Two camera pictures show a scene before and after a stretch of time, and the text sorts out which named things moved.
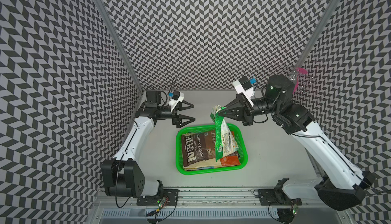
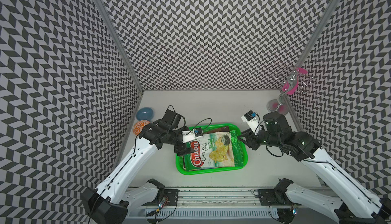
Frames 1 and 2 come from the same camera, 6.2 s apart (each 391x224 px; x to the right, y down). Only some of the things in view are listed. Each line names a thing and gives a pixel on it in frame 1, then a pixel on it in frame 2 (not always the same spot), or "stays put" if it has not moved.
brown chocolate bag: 199,149 → 223,129
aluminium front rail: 219,197 stays put
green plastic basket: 183,131 stays put
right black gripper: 240,111 → 251,138
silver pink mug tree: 301,80 stays put
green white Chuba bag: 226,142 → 216,149
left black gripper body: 165,113 → 175,139
